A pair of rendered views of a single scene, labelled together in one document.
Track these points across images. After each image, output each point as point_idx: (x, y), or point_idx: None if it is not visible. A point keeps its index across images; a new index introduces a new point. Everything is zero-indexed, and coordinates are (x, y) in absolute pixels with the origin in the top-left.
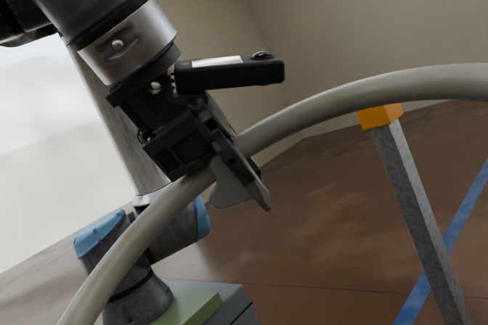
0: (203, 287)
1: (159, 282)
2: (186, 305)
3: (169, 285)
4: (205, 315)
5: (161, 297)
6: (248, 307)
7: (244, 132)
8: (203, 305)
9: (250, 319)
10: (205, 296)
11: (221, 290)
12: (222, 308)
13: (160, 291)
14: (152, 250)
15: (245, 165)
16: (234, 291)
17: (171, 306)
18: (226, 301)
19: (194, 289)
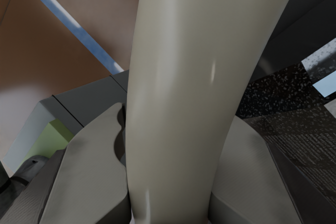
0: (29, 130)
1: (25, 169)
2: (55, 146)
3: (14, 155)
4: (68, 133)
5: (42, 166)
6: (56, 98)
7: (179, 189)
8: (60, 134)
9: (64, 97)
10: (49, 132)
11: (39, 118)
12: (59, 118)
13: (37, 168)
14: (0, 185)
15: (314, 185)
16: (45, 108)
17: (50, 157)
18: (53, 115)
19: (29, 137)
